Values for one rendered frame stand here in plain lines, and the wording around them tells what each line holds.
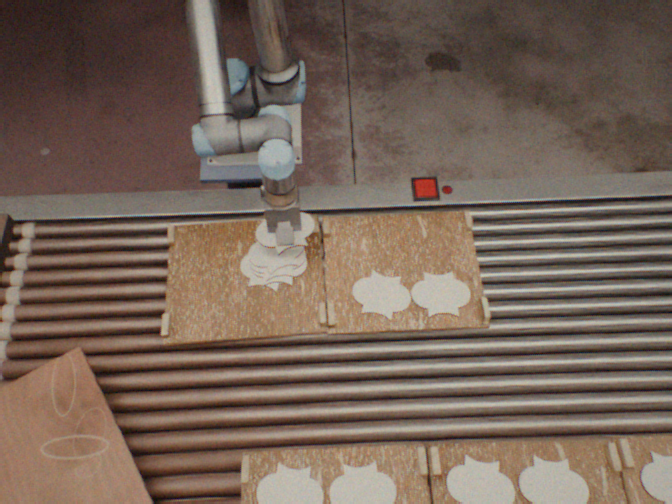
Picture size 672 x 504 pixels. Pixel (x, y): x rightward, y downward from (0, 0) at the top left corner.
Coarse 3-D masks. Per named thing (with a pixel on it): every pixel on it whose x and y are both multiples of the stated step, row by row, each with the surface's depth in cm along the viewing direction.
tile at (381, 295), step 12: (372, 276) 164; (360, 288) 162; (372, 288) 162; (384, 288) 162; (396, 288) 162; (360, 300) 161; (372, 300) 161; (384, 300) 161; (396, 300) 161; (408, 300) 161; (372, 312) 159; (384, 312) 159; (396, 312) 159
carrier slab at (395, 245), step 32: (352, 224) 173; (384, 224) 173; (416, 224) 173; (448, 224) 173; (352, 256) 168; (384, 256) 168; (416, 256) 168; (448, 256) 168; (352, 288) 163; (480, 288) 163; (352, 320) 159; (384, 320) 159; (416, 320) 159; (448, 320) 159; (480, 320) 159
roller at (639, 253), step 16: (480, 256) 170; (496, 256) 170; (512, 256) 170; (528, 256) 170; (544, 256) 170; (560, 256) 170; (576, 256) 170; (592, 256) 170; (608, 256) 170; (624, 256) 171; (640, 256) 171; (656, 256) 171; (16, 272) 167; (32, 272) 168; (48, 272) 168; (64, 272) 168; (80, 272) 167; (96, 272) 167; (112, 272) 167; (128, 272) 168; (144, 272) 168; (160, 272) 168
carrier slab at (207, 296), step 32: (224, 224) 173; (256, 224) 173; (192, 256) 168; (224, 256) 168; (320, 256) 168; (192, 288) 163; (224, 288) 163; (256, 288) 163; (288, 288) 163; (320, 288) 163; (192, 320) 159; (224, 320) 159; (256, 320) 159; (288, 320) 159
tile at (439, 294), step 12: (432, 276) 164; (444, 276) 164; (420, 288) 162; (432, 288) 162; (444, 288) 162; (456, 288) 162; (468, 288) 162; (420, 300) 161; (432, 300) 161; (444, 300) 161; (456, 300) 161; (468, 300) 161; (432, 312) 159; (444, 312) 159; (456, 312) 159
